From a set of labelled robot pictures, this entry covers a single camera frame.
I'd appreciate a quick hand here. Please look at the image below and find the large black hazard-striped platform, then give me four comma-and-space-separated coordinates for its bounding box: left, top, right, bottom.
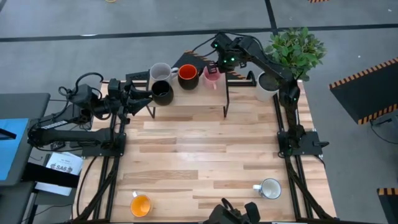
328, 57, 398, 125

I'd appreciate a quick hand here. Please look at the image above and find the black frame under left arm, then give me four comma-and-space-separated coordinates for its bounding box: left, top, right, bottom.
74, 81, 129, 223

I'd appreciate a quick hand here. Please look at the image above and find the blue lit screen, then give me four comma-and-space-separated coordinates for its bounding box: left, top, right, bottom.
0, 117, 29, 181

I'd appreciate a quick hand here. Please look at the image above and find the white paper label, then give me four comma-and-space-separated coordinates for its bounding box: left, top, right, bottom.
34, 151, 84, 197

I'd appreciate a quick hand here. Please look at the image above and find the yellow mug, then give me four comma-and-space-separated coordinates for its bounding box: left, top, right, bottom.
129, 190, 153, 218

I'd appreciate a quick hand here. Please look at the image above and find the all-black mug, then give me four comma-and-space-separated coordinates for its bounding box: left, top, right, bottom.
151, 80, 174, 106

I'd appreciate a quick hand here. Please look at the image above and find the black mug with red-orange inside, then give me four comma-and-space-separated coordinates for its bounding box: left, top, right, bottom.
177, 63, 200, 91

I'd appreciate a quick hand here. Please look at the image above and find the grey desk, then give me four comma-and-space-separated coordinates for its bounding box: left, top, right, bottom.
0, 92, 51, 187

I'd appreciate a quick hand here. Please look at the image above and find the black desk crossbar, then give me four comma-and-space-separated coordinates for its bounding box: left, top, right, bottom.
21, 161, 80, 189

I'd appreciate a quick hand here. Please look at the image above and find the wooden riser shelf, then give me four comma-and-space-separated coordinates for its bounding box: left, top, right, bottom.
146, 72, 231, 121

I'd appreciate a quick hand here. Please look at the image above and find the thin black cable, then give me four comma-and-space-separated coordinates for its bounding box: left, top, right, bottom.
369, 119, 398, 146

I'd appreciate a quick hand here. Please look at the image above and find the white plant pot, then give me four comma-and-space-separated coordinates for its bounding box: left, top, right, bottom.
255, 70, 282, 102

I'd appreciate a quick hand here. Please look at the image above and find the white mug with blue flowers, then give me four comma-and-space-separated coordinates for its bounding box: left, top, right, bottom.
252, 177, 282, 200

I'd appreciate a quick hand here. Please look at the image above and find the green leafy plant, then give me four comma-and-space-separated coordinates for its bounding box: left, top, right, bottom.
264, 27, 327, 82

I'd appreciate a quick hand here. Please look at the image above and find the small black hazard-striped platform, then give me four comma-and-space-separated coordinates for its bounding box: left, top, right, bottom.
376, 187, 398, 224

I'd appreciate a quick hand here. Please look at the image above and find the black frame crossbar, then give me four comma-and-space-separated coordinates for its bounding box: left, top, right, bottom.
102, 70, 257, 88

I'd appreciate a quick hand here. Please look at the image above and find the small black device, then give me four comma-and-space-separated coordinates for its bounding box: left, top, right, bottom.
50, 140, 67, 152

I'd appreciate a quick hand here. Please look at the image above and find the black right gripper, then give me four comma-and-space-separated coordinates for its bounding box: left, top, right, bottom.
206, 49, 246, 75

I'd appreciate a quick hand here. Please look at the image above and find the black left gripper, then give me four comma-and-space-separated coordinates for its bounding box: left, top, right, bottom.
107, 78, 153, 124

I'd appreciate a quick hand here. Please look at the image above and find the black frame under right arm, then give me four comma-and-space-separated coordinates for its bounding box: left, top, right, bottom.
272, 83, 340, 223

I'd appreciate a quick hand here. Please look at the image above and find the black bulky device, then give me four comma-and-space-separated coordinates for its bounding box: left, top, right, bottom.
203, 197, 261, 224

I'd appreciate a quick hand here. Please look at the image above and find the pink mug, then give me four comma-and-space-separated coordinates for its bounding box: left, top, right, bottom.
202, 65, 222, 91

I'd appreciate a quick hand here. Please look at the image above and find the light grey mug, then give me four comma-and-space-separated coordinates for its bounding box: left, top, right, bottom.
149, 62, 180, 86

